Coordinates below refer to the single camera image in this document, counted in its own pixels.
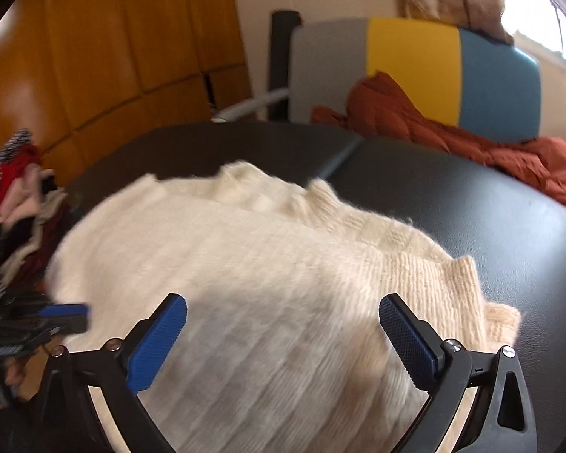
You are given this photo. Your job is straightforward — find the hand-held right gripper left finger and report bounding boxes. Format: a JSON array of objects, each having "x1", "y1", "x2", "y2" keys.
[{"x1": 28, "y1": 293, "x2": 188, "y2": 453}]

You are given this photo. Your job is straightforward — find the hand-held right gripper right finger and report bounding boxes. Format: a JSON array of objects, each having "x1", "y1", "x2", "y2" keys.
[{"x1": 378, "y1": 293, "x2": 538, "y2": 453}]

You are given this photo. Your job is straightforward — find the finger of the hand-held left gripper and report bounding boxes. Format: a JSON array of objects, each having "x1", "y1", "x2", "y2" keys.
[{"x1": 38, "y1": 304, "x2": 90, "y2": 336}]

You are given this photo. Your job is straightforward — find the cream knit sweater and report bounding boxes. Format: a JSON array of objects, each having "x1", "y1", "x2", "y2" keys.
[{"x1": 45, "y1": 160, "x2": 522, "y2": 453}]

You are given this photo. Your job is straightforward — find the pile of mixed clothes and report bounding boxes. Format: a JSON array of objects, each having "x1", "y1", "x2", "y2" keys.
[{"x1": 0, "y1": 127, "x2": 76, "y2": 288}]

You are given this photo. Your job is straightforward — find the person's left hand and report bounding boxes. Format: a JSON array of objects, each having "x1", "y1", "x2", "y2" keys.
[{"x1": 0, "y1": 359, "x2": 29, "y2": 390}]

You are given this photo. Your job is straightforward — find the rust red down jacket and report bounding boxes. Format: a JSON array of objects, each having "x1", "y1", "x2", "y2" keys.
[{"x1": 311, "y1": 72, "x2": 566, "y2": 220}]

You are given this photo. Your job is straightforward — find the wooden wardrobe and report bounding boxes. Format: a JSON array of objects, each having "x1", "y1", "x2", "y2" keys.
[{"x1": 0, "y1": 0, "x2": 253, "y2": 185}]

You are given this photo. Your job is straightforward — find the grey yellow blue armchair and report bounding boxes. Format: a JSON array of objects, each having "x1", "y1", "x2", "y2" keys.
[{"x1": 212, "y1": 16, "x2": 543, "y2": 145}]

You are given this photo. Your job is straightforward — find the black rolled mat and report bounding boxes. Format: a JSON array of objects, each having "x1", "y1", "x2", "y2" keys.
[{"x1": 270, "y1": 9, "x2": 303, "y2": 121}]

